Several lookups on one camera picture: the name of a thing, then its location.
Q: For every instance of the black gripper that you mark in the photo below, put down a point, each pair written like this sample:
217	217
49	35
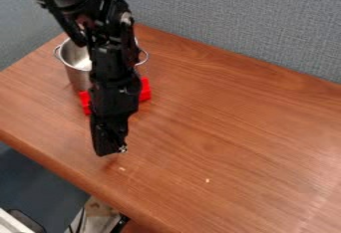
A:
116	90

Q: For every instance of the red rectangular block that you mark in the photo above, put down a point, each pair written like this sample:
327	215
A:
146	95

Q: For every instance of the stainless steel pot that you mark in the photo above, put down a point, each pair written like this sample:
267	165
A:
81	66

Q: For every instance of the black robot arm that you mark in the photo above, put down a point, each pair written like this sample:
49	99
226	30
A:
101	25

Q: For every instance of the white object at corner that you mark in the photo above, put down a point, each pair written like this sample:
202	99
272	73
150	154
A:
18	222

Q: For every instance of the metal table leg frame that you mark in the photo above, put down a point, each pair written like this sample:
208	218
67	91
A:
98	218

